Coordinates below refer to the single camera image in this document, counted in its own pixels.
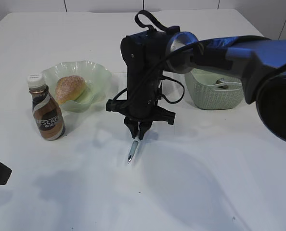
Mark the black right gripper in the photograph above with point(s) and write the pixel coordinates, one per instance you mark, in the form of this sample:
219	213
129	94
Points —
143	111

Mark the blue grey pen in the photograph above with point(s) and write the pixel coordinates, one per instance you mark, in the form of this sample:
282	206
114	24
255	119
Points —
133	149

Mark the sugared bread roll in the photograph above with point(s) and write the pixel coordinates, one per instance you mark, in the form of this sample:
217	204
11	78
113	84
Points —
69	88

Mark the brown Nescafe coffee bottle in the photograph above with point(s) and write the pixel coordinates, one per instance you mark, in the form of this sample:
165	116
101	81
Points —
46	111

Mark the brown paper ball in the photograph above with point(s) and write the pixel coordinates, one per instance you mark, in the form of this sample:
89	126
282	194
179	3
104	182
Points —
220	83

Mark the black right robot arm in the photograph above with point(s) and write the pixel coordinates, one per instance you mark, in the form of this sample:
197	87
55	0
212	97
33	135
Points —
258	62

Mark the green wavy glass plate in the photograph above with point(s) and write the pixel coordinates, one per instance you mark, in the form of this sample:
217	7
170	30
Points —
96	77

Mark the green plastic basket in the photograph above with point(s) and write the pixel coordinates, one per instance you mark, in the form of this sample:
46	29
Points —
205	94

